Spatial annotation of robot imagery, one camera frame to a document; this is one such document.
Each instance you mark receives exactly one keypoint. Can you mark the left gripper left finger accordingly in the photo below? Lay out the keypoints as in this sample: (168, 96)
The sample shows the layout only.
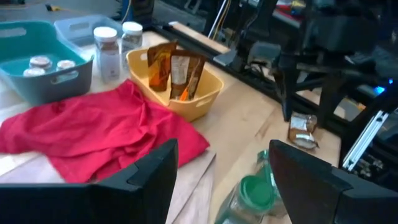
(93, 205)

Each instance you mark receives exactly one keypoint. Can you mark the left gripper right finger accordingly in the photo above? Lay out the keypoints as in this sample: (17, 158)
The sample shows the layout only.
(326, 199)

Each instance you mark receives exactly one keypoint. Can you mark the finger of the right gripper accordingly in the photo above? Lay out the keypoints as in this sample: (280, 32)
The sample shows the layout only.
(285, 93)
(325, 105)

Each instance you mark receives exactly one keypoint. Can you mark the clear pouch of brown spice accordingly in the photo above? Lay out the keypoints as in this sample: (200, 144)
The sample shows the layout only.
(300, 130)

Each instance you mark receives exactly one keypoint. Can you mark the green-lidded glass spice jar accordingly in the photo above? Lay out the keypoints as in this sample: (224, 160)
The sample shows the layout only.
(256, 193)

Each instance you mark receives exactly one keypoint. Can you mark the brown pouch with white label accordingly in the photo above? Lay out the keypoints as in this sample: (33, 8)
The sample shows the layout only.
(186, 77)

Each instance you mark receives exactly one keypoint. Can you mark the brown pouch with orange picture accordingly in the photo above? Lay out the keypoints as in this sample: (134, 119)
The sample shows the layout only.
(160, 68)

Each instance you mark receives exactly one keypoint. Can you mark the white-lidded spice jar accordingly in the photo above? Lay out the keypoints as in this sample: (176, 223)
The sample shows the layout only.
(132, 40)
(107, 62)

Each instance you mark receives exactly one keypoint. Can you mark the silver aluminium extrusion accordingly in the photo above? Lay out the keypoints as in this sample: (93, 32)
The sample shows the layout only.
(367, 140)

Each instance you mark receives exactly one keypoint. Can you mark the red cloth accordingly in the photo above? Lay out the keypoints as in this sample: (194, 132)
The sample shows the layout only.
(93, 130)

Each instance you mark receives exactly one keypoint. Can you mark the yellow plastic bin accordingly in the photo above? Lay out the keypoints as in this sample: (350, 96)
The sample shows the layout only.
(192, 109)

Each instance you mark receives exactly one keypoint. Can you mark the teal plastic bin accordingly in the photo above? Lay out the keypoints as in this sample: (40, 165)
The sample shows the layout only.
(62, 90)

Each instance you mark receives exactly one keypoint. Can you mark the small clear plastic bin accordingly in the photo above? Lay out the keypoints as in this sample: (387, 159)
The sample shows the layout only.
(90, 31)

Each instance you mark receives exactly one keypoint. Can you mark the blue box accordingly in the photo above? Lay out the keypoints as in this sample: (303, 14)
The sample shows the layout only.
(126, 9)

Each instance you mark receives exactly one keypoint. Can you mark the black aluminium table frame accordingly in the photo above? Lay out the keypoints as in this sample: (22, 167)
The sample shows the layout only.
(189, 44)

